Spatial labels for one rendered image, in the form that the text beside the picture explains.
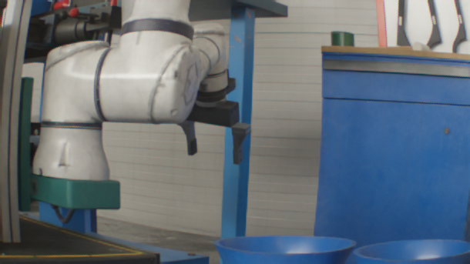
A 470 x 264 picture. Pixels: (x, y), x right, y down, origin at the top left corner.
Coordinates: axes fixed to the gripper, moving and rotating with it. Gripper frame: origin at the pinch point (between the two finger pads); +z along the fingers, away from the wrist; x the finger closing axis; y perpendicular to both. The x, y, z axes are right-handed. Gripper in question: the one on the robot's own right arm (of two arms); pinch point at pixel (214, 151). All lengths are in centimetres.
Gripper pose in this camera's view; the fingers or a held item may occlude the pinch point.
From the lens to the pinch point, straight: 199.8
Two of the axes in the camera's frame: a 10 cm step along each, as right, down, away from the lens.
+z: 0.6, 9.2, 4.0
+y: -4.9, 3.7, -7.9
